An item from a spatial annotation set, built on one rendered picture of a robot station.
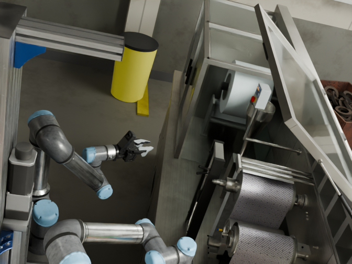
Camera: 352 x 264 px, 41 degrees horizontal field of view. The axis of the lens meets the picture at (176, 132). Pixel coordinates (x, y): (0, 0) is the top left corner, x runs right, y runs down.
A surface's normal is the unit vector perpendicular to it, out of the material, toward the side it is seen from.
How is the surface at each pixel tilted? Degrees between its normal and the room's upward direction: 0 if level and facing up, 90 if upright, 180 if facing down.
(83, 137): 0
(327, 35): 90
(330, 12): 90
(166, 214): 0
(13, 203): 90
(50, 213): 7
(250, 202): 92
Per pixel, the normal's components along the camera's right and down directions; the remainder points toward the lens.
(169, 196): 0.24, -0.81
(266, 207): -0.06, 0.57
